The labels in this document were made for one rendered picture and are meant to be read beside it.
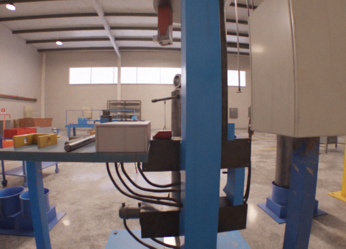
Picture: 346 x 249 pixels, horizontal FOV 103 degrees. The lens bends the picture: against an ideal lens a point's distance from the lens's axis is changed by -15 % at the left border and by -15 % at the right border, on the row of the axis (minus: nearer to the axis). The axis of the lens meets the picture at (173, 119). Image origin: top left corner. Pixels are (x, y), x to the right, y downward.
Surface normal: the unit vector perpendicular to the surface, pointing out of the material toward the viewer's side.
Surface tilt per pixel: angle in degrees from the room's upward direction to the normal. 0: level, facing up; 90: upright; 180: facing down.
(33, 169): 90
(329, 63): 90
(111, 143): 90
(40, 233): 90
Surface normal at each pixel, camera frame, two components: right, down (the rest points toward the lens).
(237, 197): 0.10, 0.02
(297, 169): -1.00, 0.00
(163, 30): -0.27, 0.02
